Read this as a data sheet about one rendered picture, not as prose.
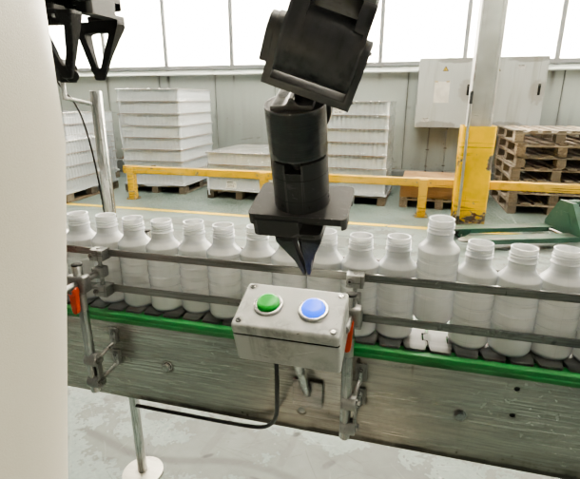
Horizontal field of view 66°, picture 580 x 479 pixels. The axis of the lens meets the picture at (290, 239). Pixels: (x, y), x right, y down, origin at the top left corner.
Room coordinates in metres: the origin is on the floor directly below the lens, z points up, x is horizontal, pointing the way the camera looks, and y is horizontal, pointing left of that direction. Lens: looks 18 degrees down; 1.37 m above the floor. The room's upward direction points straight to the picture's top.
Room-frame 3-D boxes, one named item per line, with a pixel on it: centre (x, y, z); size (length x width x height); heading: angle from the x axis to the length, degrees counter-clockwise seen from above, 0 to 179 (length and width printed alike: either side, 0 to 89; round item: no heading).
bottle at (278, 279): (0.69, 0.00, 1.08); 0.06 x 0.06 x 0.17
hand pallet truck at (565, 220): (4.27, -2.31, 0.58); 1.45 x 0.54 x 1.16; 95
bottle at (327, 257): (0.68, -0.06, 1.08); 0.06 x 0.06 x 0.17
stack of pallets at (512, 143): (5.89, -3.35, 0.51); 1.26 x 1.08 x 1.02; 165
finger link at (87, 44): (0.63, 0.26, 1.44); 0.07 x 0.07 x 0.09; 75
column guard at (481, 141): (4.92, -2.02, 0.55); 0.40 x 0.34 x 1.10; 75
